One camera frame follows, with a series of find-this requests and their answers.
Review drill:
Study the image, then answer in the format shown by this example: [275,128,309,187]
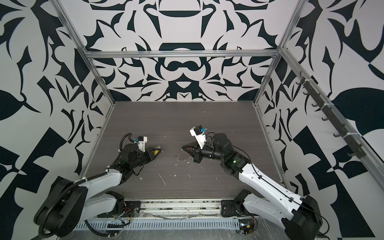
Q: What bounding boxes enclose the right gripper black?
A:
[183,140,228,164]

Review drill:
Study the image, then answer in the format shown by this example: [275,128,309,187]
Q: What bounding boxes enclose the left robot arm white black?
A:
[34,144,162,238]

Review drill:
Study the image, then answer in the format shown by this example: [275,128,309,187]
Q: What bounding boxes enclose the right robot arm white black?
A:
[182,127,329,240]

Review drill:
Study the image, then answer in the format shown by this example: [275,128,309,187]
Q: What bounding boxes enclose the small circuit board green led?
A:
[239,218,258,235]

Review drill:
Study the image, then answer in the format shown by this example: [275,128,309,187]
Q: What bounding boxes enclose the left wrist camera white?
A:
[135,136,148,153]

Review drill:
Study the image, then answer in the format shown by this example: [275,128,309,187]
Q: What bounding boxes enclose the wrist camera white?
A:
[135,136,148,153]
[190,125,207,149]

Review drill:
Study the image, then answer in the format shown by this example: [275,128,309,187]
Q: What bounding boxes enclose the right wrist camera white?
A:
[190,125,207,149]

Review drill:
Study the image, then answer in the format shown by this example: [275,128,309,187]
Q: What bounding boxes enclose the black corrugated cable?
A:
[119,132,134,151]

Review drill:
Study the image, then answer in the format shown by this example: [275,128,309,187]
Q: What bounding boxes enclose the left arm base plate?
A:
[119,201,141,218]

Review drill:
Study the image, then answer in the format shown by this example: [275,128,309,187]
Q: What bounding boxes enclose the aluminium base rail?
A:
[52,197,308,221]

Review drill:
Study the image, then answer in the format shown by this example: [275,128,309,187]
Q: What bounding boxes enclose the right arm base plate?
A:
[220,200,260,218]

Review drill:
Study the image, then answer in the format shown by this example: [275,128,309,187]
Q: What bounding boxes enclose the white slotted cable duct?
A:
[89,219,240,231]

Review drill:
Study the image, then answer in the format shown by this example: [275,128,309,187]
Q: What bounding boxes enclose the wall hook rack dark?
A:
[297,73,367,159]

